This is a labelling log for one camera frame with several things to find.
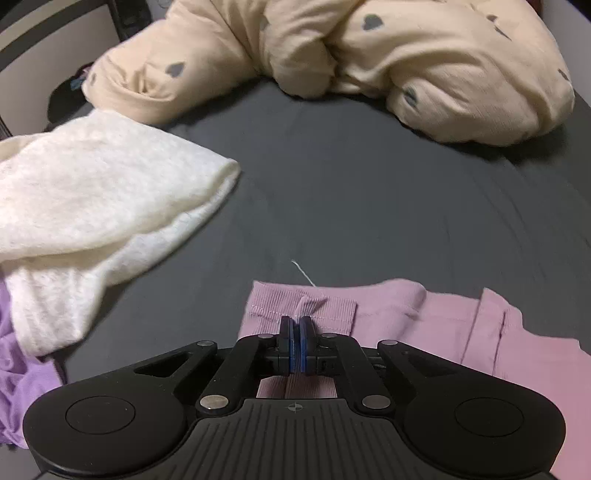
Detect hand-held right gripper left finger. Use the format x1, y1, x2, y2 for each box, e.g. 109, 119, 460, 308
132, 316, 297, 416

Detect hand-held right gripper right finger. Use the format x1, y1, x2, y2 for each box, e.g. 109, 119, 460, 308
298, 316, 463, 414

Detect pink ribbed garment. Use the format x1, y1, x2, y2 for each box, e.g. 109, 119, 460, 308
238, 278, 591, 480

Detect grey bed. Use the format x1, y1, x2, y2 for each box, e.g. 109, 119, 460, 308
60, 76, 591, 402

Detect white knit garment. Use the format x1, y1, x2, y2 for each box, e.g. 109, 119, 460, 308
0, 111, 241, 358

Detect purple garment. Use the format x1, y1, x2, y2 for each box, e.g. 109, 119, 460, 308
0, 279, 66, 448

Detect beige heart-print duvet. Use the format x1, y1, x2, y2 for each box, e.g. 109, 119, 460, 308
83, 0, 576, 148

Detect dark cloth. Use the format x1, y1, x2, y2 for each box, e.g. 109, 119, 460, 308
46, 65, 94, 125

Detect white grey-striped wardrobe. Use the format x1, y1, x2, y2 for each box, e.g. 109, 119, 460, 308
0, 0, 122, 139

